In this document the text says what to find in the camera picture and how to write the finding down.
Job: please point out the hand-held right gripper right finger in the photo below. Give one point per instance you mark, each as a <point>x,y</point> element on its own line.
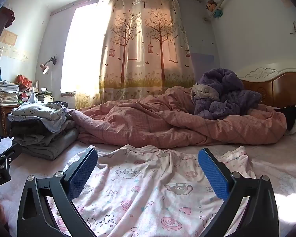
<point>213,175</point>

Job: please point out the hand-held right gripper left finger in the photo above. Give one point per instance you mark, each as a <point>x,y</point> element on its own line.
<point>81,175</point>

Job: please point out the pink cartoon print pants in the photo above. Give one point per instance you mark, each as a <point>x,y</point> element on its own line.
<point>143,190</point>

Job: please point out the wooden desk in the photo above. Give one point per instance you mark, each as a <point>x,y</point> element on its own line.
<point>2,118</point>

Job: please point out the light blue printed garment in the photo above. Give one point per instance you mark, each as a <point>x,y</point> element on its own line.
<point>39,114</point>

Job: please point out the stack of papers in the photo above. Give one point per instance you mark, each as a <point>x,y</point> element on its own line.
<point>7,93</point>

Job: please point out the stack of green books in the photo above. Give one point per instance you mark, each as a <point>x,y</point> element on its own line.
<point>44,96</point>

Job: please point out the red box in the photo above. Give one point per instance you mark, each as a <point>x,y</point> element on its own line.
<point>23,80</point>

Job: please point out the purple fleece blanket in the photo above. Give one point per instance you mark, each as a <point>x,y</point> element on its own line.
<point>227,98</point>

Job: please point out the pink checked duvet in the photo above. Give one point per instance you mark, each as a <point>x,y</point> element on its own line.
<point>150,121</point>

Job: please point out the black cloth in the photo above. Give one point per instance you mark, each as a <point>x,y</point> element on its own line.
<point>293,118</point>

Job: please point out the wooden headboard with white trim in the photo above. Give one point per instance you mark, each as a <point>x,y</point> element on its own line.
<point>281,88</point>

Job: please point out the tree print curtain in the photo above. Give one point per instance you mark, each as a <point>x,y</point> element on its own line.
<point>138,42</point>

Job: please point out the plush doll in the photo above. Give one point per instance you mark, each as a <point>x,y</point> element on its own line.
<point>212,6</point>

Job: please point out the pink wall lamp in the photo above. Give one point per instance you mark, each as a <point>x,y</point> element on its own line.
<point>44,68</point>

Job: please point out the pale wall paper sheets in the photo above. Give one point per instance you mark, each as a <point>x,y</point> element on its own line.
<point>18,54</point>

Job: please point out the tan wall certificate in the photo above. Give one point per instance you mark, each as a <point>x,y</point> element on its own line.
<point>8,37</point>

